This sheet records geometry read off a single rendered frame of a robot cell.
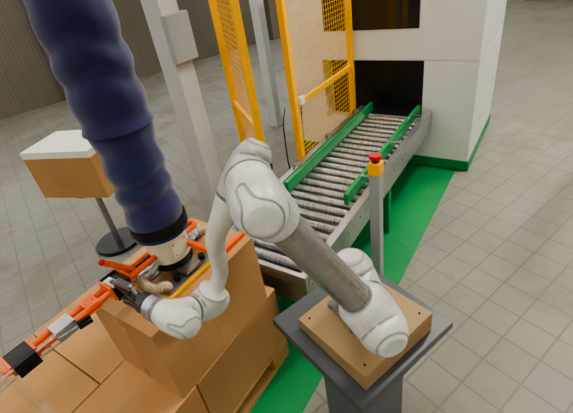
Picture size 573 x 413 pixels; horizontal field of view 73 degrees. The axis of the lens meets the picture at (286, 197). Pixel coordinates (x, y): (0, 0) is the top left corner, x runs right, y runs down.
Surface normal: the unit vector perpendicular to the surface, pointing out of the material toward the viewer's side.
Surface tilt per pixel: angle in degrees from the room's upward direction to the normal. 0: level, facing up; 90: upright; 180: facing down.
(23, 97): 90
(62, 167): 90
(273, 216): 84
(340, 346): 5
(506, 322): 0
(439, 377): 0
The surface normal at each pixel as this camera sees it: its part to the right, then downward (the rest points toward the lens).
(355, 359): -0.22, -0.83
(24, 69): 0.60, 0.36
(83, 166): -0.21, 0.55
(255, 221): 0.18, 0.40
